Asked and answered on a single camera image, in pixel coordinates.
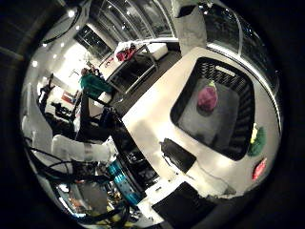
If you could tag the black plastic basket container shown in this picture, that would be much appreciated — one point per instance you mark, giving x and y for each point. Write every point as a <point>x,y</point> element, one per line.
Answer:
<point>203,127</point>

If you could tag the blue cylindrical part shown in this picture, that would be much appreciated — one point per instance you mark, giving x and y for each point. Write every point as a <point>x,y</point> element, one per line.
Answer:
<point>124,183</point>

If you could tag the purple eggplant plush toy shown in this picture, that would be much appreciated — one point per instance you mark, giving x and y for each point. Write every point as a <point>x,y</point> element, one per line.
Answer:
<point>207,98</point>

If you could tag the dark window pane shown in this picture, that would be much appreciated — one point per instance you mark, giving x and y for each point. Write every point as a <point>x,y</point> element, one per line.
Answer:
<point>92,41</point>

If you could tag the person in teal shirt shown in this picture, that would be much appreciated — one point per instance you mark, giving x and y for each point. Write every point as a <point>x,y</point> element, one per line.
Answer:
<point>93,86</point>

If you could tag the red plush toy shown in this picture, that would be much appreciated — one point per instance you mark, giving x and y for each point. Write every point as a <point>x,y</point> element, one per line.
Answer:
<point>259,169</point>

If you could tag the black metal frame rack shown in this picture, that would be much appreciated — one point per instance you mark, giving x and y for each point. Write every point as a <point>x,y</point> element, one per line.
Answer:
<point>149,55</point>

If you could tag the black metal stand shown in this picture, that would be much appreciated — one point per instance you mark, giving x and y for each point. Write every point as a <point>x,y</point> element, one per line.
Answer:
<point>84,117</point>

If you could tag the red cloth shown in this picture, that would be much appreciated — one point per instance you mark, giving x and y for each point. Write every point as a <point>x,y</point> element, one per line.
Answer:
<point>125,54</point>

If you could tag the white box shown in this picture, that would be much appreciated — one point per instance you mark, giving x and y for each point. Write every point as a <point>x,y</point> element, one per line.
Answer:
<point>157,50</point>

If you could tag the green broccoli plush toy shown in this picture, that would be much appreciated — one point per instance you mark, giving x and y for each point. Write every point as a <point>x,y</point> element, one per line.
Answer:
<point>259,143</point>

